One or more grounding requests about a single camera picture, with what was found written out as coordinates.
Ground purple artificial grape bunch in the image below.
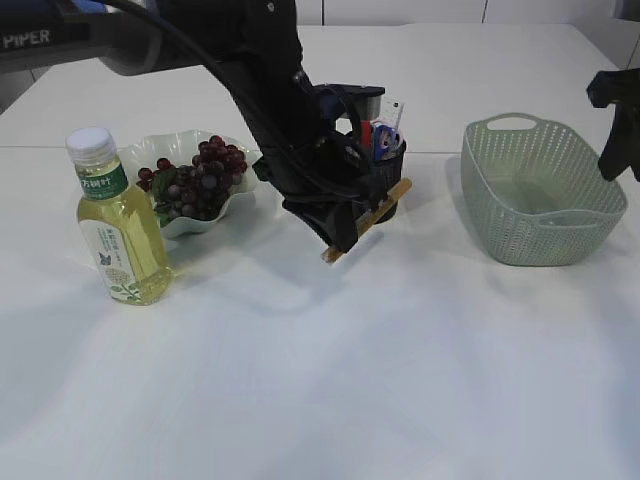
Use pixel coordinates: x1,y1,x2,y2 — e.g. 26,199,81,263
137,135,249,227

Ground green wavy glass plate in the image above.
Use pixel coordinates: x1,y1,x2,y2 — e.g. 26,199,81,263
118,130,257,239

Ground gold glitter marker pen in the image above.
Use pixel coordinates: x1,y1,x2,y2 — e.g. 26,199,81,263
322,178,413,265

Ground black mesh pen holder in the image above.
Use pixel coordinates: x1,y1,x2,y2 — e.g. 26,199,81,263
352,140,407,225

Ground clear plastic ruler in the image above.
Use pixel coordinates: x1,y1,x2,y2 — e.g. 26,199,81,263
377,97,404,130

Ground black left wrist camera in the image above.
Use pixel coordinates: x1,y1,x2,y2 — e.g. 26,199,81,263
314,84,386,120

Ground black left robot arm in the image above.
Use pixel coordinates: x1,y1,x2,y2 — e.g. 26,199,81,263
1,1,385,252

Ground yellow tea bottle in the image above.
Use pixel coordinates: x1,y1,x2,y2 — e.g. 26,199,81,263
66,127,173,306

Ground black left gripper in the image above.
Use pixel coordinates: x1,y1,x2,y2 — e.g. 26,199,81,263
252,125,387,253

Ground red glitter marker pen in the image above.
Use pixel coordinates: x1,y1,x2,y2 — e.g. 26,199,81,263
361,120,373,152

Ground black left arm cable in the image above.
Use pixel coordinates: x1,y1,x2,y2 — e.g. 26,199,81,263
99,0,381,201

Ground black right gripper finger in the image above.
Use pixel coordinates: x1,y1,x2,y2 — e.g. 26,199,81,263
586,68,639,181

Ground blue capped scissors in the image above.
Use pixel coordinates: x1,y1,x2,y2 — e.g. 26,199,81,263
372,122,403,162

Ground green woven plastic basket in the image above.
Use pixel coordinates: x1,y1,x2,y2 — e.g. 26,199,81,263
460,113,628,267

